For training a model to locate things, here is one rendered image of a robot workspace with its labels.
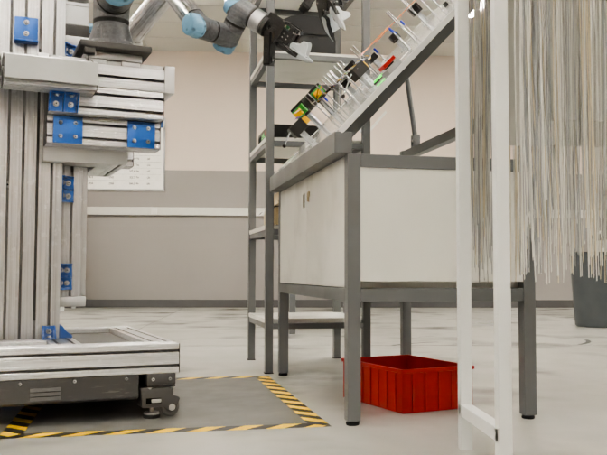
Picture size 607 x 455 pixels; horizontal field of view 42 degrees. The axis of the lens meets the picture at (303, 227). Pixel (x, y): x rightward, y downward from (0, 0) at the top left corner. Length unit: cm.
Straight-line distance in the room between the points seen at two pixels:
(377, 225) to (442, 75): 846
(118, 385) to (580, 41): 158
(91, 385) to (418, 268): 103
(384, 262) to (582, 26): 91
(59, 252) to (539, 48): 166
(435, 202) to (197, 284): 791
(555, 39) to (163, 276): 872
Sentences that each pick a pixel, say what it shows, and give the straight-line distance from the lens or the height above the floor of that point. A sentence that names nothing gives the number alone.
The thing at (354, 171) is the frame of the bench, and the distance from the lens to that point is 236.
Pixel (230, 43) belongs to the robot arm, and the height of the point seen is 122.
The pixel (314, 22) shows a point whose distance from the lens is 384.
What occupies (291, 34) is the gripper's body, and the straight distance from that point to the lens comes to 267.
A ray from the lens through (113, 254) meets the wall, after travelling 1033.
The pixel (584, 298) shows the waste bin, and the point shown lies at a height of 24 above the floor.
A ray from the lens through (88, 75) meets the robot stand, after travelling 249.
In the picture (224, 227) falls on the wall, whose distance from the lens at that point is 1019.
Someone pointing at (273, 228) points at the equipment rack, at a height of 64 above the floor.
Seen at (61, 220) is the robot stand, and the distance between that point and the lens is 279.
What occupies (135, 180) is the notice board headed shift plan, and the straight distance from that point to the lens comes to 1033.
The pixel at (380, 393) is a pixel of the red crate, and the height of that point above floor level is 5.
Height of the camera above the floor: 45
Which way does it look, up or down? 3 degrees up
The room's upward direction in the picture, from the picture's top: straight up
